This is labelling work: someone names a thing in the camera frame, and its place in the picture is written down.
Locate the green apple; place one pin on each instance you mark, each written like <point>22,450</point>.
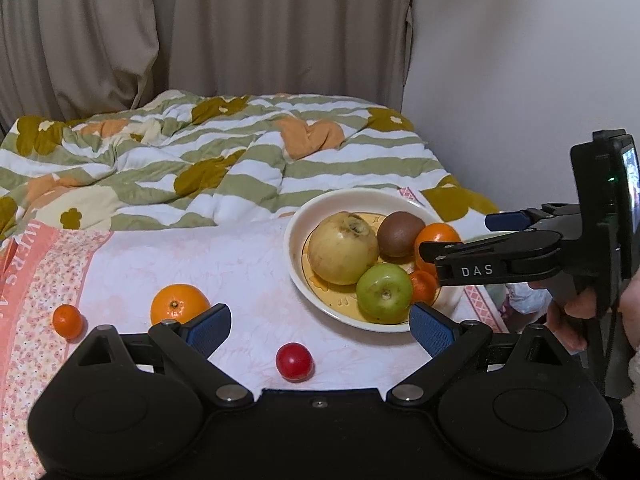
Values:
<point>384,294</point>

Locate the person's right hand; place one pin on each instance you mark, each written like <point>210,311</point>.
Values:
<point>567,320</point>

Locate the brown kiwi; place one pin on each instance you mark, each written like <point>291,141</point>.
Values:
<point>400,234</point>

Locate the small mandarin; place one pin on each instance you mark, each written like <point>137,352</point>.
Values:
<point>67,321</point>
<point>422,287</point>

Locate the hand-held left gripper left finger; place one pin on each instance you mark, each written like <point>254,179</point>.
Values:
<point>210,331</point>

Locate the person's right forearm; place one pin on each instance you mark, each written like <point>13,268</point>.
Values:
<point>634,385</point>

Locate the cream oval bowl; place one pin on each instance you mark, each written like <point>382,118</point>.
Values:
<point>296,245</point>

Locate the beige curtain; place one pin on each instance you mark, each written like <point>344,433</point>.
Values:
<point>200,25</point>

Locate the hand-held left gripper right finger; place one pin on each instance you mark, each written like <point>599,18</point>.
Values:
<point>430,329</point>

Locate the small red tomato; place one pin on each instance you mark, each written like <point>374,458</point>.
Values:
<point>294,361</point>

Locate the large yellow pear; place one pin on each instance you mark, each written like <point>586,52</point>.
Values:
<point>340,252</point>

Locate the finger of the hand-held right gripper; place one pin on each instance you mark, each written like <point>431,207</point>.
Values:
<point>505,220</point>
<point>475,266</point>

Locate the pink floral towel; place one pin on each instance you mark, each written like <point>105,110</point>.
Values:
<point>225,270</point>

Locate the green striped floral blanket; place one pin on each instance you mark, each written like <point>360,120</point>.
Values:
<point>175,160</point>

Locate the large orange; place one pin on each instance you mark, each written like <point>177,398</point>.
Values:
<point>440,234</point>
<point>176,305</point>

